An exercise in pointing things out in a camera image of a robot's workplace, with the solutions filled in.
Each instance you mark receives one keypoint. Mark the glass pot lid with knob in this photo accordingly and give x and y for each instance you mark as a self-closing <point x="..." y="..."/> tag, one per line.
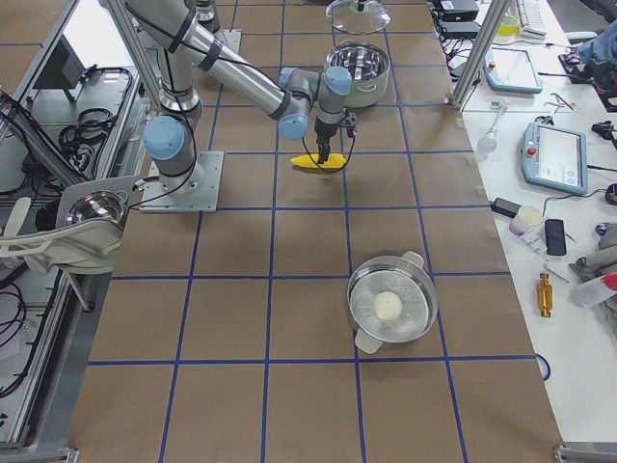
<point x="358" y="17"/>

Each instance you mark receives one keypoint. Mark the blue teach pendant far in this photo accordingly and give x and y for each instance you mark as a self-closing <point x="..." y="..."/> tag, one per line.
<point x="511" y="70"/>

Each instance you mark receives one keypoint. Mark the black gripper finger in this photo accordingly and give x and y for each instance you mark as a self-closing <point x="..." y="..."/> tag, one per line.
<point x="323" y="151"/>

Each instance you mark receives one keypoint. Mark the blue teach pendant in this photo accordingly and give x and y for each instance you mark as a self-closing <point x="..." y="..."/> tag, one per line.
<point x="555" y="158"/>
<point x="511" y="70"/>

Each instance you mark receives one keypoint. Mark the yellow tape roll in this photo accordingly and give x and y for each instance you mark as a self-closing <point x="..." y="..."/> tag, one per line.
<point x="509" y="26"/>

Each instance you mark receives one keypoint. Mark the gold brass fitting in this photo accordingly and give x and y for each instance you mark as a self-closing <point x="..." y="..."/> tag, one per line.
<point x="544" y="295"/>

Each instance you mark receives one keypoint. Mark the pale green cooking pot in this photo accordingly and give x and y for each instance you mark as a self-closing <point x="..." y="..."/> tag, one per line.
<point x="369" y="66"/>

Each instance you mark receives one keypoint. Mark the yellow plastic corn cob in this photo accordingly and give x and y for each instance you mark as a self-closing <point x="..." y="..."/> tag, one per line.
<point x="312" y="161"/>

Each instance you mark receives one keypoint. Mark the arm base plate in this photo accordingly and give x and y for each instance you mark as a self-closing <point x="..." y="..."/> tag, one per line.
<point x="199" y="193"/>

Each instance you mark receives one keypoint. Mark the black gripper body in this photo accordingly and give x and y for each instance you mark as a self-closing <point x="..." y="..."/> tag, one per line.
<point x="322" y="131"/>

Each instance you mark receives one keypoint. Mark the pot with yellow food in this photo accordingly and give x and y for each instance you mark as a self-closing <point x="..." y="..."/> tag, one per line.
<point x="105" y="198"/>

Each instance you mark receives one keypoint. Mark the steel steamer pot with lid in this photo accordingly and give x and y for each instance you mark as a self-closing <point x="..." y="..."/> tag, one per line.
<point x="392" y="300"/>

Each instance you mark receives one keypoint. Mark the blue teach pendant near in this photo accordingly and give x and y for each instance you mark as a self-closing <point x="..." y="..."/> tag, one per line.
<point x="555" y="158"/>

